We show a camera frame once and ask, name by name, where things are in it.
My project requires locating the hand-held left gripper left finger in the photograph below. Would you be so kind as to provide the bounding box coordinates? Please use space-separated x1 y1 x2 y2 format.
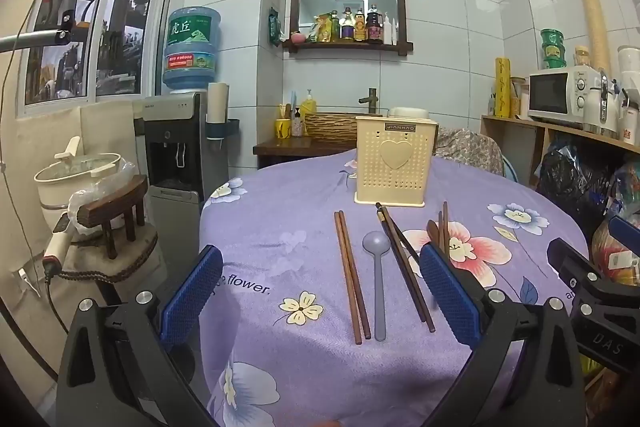
55 244 224 427

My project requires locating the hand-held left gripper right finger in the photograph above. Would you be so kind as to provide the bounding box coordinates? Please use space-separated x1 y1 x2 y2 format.
419 243 587 427

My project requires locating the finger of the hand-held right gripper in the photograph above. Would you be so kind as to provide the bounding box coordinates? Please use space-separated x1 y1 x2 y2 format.
546 237 605 304
611 214 640 251

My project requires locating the grey plastic spoon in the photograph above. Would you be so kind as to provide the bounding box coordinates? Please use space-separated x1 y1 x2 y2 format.
362 231 394 342

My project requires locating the cream perforated utensil holder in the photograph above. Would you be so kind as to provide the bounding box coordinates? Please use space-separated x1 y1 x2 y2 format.
354 116 440 208

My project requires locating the orange colourful bag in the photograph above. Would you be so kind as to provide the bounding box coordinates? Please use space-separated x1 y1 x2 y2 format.
591 162 640 285

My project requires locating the beige cushion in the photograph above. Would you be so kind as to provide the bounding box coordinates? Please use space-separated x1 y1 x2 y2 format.
64 222 169 284

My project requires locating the black plastic bag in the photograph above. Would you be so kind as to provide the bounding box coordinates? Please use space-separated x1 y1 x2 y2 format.
540 139 617 235

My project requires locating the purple floral tablecloth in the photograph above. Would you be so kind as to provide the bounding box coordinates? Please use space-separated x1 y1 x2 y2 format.
199 150 591 427

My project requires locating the white mug with red print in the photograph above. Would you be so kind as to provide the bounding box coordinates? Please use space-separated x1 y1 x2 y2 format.
620 102 640 142

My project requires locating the small dark wooden stool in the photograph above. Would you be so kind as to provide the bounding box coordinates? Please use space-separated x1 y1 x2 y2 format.
80 174 150 261

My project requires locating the white kettle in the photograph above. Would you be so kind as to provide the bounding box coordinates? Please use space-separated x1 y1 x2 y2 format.
596 67 624 136

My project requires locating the paisley patterned cloth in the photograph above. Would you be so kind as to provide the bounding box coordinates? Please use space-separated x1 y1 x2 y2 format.
432 127 506 178

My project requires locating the clear plastic bag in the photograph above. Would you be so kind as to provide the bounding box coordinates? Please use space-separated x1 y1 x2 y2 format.
67 159 137 239

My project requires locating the white handheld appliance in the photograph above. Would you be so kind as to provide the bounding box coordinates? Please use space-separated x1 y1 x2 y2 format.
42 212 76 279

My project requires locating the wooden shelf unit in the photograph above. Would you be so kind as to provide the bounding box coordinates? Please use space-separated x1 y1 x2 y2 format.
480 113 640 208

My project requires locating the grey water dispenser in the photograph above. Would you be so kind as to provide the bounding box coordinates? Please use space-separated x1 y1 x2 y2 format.
134 92 231 253

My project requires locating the white microwave oven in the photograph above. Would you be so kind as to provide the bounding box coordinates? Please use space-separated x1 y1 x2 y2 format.
527 67 608 130

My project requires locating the dark cup holder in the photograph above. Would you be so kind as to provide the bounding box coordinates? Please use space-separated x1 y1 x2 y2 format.
205 118 240 144

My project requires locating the white pot with glass lid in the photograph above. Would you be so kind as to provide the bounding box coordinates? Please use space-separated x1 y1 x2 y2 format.
34 137 123 228

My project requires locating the white container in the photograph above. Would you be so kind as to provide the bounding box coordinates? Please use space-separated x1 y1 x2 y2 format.
617 46 640 94

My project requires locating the dark wooden sink counter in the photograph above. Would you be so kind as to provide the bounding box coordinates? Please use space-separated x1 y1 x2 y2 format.
252 138 361 171

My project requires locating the glass jar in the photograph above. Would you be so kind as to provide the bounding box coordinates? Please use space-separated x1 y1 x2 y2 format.
510 77 529 118

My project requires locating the white paper cup stack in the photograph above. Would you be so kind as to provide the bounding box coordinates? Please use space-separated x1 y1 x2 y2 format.
207 82 231 125

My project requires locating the tall yellow box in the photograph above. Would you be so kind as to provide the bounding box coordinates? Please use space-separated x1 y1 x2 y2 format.
495 57 512 118

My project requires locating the stack of green noodle cups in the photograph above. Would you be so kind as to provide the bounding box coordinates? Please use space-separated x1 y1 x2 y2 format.
540 28 566 70

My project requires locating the wicker basin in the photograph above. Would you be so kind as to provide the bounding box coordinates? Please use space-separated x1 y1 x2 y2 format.
304 112 383 146

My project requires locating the bronze faucet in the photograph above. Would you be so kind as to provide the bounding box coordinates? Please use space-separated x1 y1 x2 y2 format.
359 88 381 115

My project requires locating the rolled yellow mat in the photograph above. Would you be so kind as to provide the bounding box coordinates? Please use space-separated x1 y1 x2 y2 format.
575 0 612 78

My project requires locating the blue water jug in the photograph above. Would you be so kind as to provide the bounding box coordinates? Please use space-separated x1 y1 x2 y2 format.
162 6 222 95

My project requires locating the wooden framed mirror shelf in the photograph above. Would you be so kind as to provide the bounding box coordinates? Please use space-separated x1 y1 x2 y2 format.
282 0 415 58

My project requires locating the sliding glass window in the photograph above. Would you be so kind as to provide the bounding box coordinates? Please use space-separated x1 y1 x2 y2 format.
17 0 177 108

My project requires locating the dark soy sauce bottle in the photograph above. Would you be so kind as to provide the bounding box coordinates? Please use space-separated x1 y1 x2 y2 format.
365 4 385 45

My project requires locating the green hanging packet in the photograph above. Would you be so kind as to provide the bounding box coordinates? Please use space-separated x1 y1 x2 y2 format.
268 7 284 47

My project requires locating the dark bottle with purple label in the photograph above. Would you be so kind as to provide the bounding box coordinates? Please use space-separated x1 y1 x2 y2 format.
339 7 356 42

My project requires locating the yellow snack packet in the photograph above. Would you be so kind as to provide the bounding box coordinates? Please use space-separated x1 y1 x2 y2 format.
315 11 341 43

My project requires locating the white wall plug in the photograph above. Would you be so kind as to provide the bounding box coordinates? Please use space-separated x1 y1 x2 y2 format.
12 264 42 299

